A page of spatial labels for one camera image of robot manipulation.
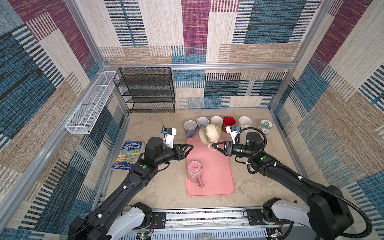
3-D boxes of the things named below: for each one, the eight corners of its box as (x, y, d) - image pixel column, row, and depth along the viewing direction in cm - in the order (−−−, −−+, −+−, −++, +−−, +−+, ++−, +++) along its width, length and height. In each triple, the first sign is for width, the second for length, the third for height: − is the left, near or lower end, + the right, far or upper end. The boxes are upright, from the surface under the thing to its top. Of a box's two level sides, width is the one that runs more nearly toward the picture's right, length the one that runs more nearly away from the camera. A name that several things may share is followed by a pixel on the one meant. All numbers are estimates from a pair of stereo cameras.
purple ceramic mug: (184, 139, 105) (183, 132, 98) (185, 127, 112) (184, 119, 105) (196, 139, 105) (196, 132, 98) (196, 127, 112) (196, 119, 105)
